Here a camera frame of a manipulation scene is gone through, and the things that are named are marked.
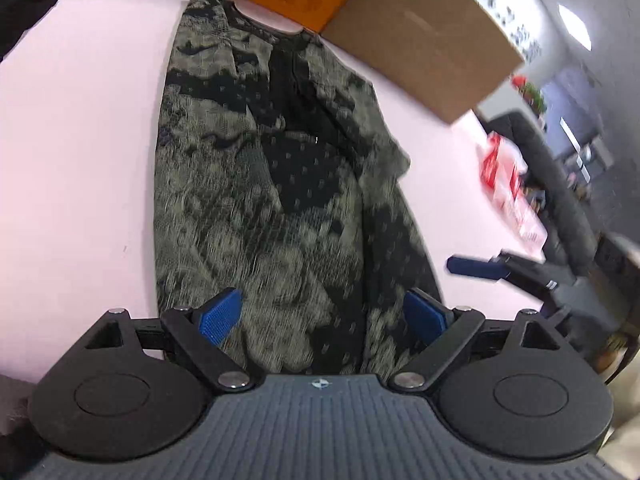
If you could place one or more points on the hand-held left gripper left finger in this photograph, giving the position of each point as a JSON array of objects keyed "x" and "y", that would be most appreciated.
[{"x": 219, "y": 319}]

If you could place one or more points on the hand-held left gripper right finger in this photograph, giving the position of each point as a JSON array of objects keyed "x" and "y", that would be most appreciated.
[{"x": 425, "y": 318}]

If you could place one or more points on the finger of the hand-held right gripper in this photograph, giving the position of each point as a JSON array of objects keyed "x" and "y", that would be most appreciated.
[{"x": 475, "y": 266}]

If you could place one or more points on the green black patterned sweater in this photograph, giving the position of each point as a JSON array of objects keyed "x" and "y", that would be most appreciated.
[{"x": 260, "y": 200}]

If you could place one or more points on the red white plastic bag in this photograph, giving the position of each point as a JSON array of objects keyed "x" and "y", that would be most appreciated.
[{"x": 505, "y": 180}]

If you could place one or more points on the black sofa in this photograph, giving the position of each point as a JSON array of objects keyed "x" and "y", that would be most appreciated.
[{"x": 555, "y": 185}]

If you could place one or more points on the red potted plant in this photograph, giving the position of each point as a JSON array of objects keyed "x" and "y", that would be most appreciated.
[{"x": 531, "y": 92}]

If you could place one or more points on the brown cardboard box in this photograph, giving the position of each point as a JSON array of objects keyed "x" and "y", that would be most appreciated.
[{"x": 425, "y": 35}]

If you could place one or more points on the ceiling light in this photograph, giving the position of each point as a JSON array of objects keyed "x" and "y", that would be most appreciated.
[{"x": 574, "y": 26}]

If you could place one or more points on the black cloth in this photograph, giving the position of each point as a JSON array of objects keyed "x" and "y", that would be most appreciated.
[{"x": 22, "y": 17}]

